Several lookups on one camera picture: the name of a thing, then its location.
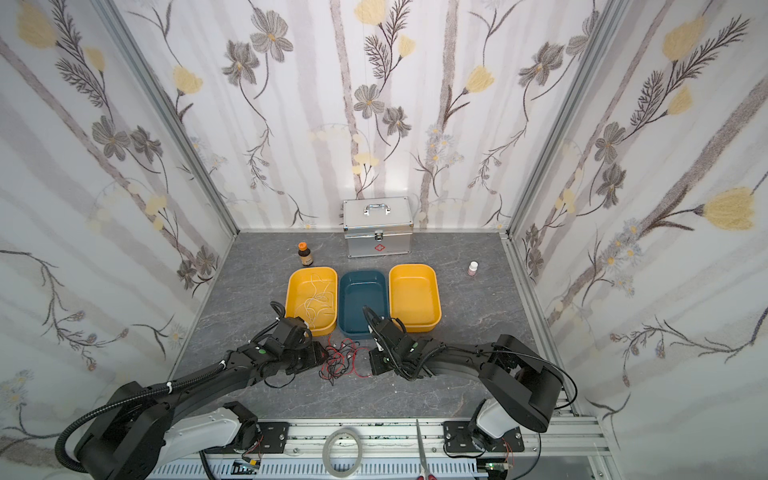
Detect right yellow plastic bin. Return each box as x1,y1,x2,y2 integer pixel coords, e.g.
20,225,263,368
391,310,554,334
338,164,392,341
388,264,442,333

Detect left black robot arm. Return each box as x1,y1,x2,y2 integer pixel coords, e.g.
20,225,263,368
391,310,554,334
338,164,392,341
54,302,328,479

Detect grey tape roll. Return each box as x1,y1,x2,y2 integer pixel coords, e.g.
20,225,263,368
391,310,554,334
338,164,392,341
321,427,363,479

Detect left yellow plastic bin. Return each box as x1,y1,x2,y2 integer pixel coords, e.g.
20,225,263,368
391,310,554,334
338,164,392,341
285,267,339,336

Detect brown bottle orange cap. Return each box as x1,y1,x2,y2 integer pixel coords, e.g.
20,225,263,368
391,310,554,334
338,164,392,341
298,242,314,267

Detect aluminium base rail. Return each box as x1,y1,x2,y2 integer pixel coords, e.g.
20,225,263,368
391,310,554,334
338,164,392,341
149,416,621,479

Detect teal plastic bin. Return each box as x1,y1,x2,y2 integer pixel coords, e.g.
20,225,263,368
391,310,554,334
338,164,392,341
337,270,389,340

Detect yellow plastic bin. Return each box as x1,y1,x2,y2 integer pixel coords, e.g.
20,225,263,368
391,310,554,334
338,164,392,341
285,267,339,336
388,264,442,333

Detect red handled scissors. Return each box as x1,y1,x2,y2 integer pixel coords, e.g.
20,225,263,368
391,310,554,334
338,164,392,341
415,420,437,480

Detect red black wires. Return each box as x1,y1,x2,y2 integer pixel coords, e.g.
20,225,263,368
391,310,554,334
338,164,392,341
317,335,373,386

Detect white thin wire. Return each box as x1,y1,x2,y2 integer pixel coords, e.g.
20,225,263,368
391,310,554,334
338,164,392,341
305,275,337,313
301,290,333,322

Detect silver metal case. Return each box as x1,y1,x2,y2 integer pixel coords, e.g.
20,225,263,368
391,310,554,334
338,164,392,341
342,197,414,258

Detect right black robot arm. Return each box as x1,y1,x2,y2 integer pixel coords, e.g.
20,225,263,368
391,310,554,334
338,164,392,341
362,306,578,452

